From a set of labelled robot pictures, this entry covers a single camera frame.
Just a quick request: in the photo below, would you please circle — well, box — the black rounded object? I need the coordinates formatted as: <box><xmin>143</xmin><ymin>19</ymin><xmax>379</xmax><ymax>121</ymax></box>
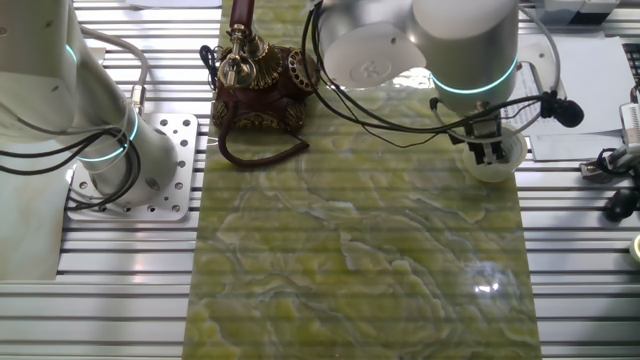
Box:
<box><xmin>602</xmin><ymin>187</ymin><xmax>640</xmax><ymax>224</ymax></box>

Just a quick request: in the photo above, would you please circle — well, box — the brown coiled handset cord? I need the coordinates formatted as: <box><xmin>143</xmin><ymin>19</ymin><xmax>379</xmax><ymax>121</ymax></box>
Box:
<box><xmin>217</xmin><ymin>99</ymin><xmax>311</xmax><ymax>169</ymax></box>

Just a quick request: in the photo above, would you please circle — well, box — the black computer keyboard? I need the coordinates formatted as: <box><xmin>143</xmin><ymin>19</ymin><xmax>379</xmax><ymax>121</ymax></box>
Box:
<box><xmin>622</xmin><ymin>42</ymin><xmax>640</xmax><ymax>84</ymax></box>

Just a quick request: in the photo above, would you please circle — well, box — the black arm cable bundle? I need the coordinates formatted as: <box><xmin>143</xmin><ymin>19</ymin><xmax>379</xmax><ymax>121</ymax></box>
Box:
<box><xmin>301</xmin><ymin>4</ymin><xmax>549</xmax><ymax>150</ymax></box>

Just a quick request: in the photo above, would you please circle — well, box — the small black microphone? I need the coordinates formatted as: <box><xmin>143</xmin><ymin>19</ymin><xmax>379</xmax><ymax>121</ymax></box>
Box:
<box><xmin>539</xmin><ymin>92</ymin><xmax>585</xmax><ymax>129</ymax></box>

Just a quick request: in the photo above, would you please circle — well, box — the grey robot base hose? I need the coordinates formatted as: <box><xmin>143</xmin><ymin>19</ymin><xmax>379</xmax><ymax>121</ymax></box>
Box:
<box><xmin>79</xmin><ymin>24</ymin><xmax>151</xmax><ymax>116</ymax></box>

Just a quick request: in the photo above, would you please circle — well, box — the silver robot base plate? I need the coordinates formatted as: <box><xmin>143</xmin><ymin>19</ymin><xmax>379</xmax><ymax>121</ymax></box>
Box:
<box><xmin>64</xmin><ymin>112</ymin><xmax>200</xmax><ymax>223</ymax></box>

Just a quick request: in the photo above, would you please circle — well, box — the green marble pattern mat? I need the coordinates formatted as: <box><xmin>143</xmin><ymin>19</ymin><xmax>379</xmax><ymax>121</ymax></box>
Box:
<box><xmin>180</xmin><ymin>0</ymin><xmax>544</xmax><ymax>360</ymax></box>

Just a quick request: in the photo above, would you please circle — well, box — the grey white equipment box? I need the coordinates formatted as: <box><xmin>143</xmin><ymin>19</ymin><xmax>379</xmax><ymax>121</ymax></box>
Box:
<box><xmin>534</xmin><ymin>0</ymin><xmax>621</xmax><ymax>27</ymax></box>

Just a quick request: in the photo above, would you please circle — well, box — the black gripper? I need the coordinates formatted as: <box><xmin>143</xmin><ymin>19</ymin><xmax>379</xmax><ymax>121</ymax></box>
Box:
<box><xmin>462</xmin><ymin>118</ymin><xmax>506</xmax><ymax>166</ymax></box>

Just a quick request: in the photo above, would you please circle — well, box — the red gold phone handset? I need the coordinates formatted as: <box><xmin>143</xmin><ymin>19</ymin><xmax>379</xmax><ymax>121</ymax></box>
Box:
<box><xmin>217</xmin><ymin>0</ymin><xmax>266</xmax><ymax>91</ymax></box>

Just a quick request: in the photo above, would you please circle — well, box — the black base cable bundle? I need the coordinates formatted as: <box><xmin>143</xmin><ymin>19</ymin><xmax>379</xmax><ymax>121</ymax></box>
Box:
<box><xmin>0</xmin><ymin>127</ymin><xmax>142</xmax><ymax>211</ymax></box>

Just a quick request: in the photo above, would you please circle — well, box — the printed white paper sheet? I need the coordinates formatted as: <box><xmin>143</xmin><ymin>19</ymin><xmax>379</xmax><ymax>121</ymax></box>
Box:
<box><xmin>499</xmin><ymin>33</ymin><xmax>636</xmax><ymax>137</ymax></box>
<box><xmin>124</xmin><ymin>0</ymin><xmax>224</xmax><ymax>9</ymax></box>

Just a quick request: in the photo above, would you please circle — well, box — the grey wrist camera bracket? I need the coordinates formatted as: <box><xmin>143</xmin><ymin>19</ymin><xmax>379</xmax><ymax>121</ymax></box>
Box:
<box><xmin>514</xmin><ymin>42</ymin><xmax>567</xmax><ymax>109</ymax></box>

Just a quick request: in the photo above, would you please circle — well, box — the plain white paper sheet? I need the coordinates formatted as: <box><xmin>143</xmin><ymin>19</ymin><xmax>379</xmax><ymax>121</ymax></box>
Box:
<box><xmin>529</xmin><ymin>130</ymin><xmax>626</xmax><ymax>162</ymax></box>

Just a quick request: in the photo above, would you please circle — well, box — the black phone line cord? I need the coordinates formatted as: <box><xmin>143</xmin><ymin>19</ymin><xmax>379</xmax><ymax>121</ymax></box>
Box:
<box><xmin>198</xmin><ymin>43</ymin><xmax>221</xmax><ymax>91</ymax></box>

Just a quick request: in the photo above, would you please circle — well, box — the white looped wrist cable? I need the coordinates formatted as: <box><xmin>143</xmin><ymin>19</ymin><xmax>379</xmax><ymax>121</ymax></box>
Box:
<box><xmin>429</xmin><ymin>7</ymin><xmax>562</xmax><ymax>146</ymax></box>

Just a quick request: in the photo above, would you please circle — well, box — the metal camera clamp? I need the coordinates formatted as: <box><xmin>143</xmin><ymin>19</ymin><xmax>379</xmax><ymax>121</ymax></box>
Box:
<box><xmin>579</xmin><ymin>144</ymin><xmax>640</xmax><ymax>182</ymax></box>

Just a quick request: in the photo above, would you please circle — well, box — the clear tape roll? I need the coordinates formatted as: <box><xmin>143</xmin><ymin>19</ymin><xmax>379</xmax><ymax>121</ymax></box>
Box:
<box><xmin>462</xmin><ymin>122</ymin><xmax>529</xmax><ymax>184</ymax></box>

